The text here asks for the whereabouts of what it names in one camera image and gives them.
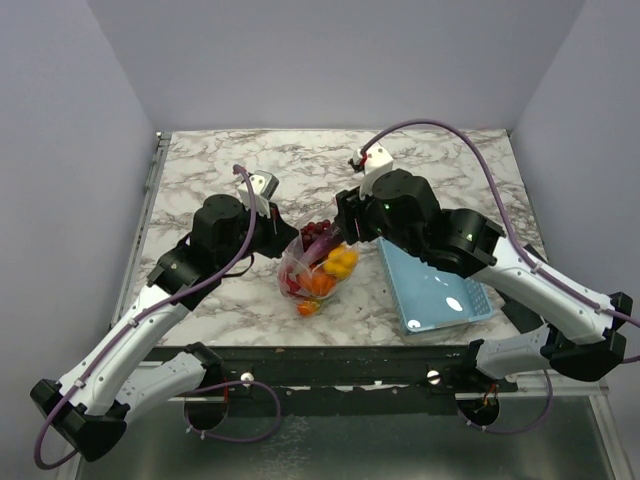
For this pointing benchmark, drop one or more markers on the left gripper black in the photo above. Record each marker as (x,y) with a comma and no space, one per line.
(280,232)

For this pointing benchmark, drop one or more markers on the red tomato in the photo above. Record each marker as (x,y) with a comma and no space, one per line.
(288,283)

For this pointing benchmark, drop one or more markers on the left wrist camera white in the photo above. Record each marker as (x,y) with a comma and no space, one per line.
(264,185)

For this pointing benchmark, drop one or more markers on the dark red grapes bunch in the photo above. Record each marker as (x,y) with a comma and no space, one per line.
(312,231)

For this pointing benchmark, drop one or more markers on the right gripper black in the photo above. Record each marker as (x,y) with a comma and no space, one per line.
(349,206)

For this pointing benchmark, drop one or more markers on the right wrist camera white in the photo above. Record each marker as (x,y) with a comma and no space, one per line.
(374,163)

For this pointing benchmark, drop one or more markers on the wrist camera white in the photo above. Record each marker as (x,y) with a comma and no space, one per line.
(374,163)
(264,185)

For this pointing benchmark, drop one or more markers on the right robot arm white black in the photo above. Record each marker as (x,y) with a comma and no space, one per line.
(580,336)

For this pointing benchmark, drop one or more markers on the yellow bell pepper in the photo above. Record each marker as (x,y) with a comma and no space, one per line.
(341,262)

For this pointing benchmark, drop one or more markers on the long purple eggplant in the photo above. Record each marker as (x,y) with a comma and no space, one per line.
(327,241)

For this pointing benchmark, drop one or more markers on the light blue plastic basket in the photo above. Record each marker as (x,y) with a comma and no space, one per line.
(427,300)

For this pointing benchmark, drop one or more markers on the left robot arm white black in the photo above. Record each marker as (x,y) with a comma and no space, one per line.
(92,405)

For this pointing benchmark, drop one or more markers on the green orange mango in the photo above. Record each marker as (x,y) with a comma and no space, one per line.
(308,307)

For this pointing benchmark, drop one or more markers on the clear zip top bag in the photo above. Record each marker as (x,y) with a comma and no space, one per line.
(294,251)

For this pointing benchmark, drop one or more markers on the black mounting rail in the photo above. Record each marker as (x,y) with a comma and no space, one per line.
(354,380)

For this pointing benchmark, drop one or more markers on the small orange fruit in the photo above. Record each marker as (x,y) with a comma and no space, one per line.
(318,283)

